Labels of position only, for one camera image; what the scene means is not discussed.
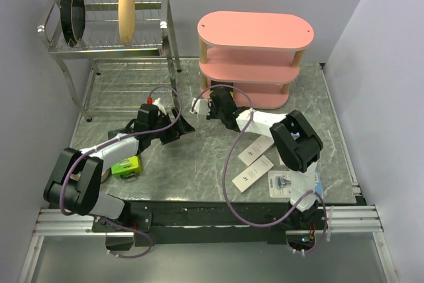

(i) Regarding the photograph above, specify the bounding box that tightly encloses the beige wooden plate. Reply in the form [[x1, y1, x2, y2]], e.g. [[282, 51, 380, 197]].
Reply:
[[118, 0, 136, 46]]

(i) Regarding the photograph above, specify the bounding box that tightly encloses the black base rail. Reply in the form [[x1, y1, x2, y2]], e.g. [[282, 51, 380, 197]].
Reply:
[[92, 201, 327, 251]]

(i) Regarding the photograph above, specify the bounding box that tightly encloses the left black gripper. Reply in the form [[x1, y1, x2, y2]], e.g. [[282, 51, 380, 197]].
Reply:
[[149, 107, 194, 144]]

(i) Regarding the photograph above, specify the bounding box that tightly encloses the beige tape roll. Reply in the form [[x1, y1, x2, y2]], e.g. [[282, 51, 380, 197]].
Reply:
[[100, 168, 111, 184]]

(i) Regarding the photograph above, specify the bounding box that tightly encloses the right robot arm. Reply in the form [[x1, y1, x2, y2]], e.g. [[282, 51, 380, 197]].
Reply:
[[205, 84, 325, 229]]

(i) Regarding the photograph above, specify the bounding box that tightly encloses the white slim box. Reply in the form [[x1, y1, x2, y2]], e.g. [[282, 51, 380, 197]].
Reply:
[[232, 155, 274, 192], [238, 135, 274, 166]]

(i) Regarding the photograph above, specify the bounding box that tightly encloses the black plate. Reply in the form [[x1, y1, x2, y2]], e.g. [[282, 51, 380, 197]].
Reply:
[[60, 0, 85, 48]]

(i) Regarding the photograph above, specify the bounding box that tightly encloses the pink three-tier shelf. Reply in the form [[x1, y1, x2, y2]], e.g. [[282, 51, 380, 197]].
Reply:
[[197, 11, 314, 109]]

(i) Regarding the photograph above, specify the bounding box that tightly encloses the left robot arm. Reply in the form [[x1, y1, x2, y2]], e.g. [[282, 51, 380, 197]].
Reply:
[[43, 103, 195, 231]]

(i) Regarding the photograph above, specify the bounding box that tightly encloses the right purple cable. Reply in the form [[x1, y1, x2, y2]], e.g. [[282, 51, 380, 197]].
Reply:
[[191, 84, 332, 259]]

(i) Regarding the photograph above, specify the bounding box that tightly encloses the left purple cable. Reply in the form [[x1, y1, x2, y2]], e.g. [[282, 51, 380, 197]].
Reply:
[[59, 85, 183, 260]]

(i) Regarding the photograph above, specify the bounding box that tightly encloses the blue razor blister pack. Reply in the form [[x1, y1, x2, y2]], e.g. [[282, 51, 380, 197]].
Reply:
[[268, 170, 312, 199]]

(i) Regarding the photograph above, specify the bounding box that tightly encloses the purple cable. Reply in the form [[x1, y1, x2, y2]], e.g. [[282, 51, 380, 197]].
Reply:
[[59, 85, 183, 260], [191, 84, 332, 259]]

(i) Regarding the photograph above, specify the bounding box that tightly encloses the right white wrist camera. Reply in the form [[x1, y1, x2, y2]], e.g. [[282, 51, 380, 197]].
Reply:
[[189, 98, 210, 116]]

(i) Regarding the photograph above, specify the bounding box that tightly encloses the metal dish rack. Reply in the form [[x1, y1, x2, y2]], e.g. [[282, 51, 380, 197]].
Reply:
[[37, 0, 182, 122]]

